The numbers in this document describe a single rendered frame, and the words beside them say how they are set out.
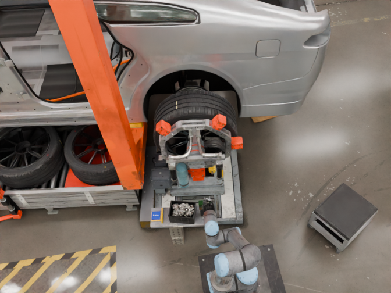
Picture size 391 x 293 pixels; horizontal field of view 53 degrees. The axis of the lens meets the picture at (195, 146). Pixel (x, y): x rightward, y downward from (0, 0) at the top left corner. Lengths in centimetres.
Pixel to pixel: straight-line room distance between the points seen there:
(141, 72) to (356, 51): 313
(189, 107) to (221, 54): 44
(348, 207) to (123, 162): 185
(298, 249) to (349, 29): 316
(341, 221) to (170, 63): 183
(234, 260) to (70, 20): 147
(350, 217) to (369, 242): 42
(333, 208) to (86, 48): 229
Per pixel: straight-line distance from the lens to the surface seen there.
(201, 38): 272
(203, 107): 281
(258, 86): 306
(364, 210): 347
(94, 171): 344
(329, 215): 336
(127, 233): 365
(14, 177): 371
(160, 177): 339
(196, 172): 324
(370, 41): 553
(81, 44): 215
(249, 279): 271
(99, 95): 238
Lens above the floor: 324
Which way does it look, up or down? 53 degrees down
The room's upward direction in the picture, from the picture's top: 5 degrees counter-clockwise
